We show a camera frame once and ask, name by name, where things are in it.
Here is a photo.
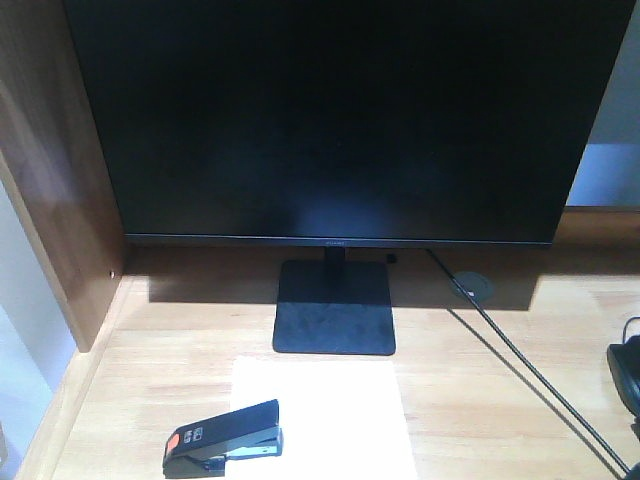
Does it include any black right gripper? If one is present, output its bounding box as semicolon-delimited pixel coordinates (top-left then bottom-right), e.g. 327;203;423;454
606;335;639;422

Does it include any white paper sheet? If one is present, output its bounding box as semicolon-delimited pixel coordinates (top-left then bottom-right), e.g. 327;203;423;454
226;357;417;480

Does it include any black stapler with orange button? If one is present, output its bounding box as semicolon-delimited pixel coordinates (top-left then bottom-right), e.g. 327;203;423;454
162;399;283;479

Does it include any wooden desk side panel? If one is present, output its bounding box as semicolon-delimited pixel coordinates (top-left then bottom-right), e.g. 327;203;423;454
1;1;126;352

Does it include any black monitor stand base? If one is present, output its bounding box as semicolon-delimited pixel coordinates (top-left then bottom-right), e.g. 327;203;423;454
272;247;396;356

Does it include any black computer monitor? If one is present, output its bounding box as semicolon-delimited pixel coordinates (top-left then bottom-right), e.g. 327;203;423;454
64;1;634;247

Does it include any grey desk cable grommet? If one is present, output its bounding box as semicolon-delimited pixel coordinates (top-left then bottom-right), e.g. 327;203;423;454
450;271;495;302

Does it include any black monitor cable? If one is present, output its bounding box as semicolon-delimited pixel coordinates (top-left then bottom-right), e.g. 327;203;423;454
424;248;631;474

